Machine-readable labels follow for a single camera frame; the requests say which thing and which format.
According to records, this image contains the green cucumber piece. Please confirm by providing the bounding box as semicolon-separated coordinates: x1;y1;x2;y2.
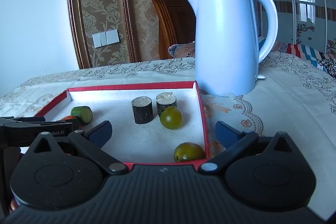
70;106;93;124

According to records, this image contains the green tomato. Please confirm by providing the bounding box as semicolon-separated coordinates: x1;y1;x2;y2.
173;142;206;162
160;106;183;130

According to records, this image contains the dark sugarcane piece flat top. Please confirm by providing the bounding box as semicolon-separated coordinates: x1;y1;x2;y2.
131;96;154;124

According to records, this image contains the dark sugarcane piece chipped top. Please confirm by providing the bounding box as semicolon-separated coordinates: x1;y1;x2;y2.
156;92;177;116

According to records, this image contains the orange mandarin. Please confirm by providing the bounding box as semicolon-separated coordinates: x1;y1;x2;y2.
62;115;81;130

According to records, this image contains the person left hand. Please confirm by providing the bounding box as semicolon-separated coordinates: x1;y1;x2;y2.
10;199;18;211

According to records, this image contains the red shallow box tray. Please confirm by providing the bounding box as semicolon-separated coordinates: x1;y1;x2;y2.
36;81;210;165

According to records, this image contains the white embroidered tablecloth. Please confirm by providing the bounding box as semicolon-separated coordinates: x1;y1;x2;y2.
1;52;335;219

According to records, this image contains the white electric kettle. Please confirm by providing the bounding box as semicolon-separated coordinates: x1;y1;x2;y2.
188;0;278;97

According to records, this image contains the patterned pillow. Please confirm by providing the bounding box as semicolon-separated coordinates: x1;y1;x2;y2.
168;42;195;59

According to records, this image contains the striped colourful bedding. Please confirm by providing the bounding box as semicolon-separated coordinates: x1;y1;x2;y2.
261;41;335;83

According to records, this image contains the sliding door wardrobe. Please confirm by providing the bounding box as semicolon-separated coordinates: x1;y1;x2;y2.
273;0;335;54

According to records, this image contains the white wall switch panel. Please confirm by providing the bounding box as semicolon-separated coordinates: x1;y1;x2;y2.
92;29;120;48

